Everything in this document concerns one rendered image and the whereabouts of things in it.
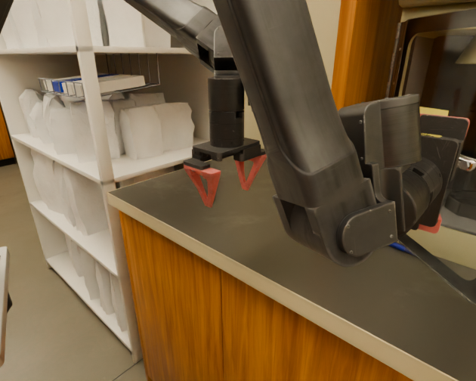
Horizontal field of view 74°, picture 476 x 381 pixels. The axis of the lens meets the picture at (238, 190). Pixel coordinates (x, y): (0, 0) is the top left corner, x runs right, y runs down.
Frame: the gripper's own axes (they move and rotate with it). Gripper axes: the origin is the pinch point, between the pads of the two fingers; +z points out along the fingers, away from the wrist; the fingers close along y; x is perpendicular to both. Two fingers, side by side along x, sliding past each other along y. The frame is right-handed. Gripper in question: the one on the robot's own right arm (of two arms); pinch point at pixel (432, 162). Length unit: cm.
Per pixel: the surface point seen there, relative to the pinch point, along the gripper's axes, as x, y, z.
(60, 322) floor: 151, -120, -15
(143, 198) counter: 70, -26, -3
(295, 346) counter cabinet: 15.0, -41.5, -4.8
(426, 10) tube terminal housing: 10.2, 20.8, 21.8
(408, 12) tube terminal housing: 13.2, 20.7, 21.8
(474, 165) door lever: -4.6, 0.5, 0.3
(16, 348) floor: 149, -120, -36
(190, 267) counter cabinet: 47, -38, -5
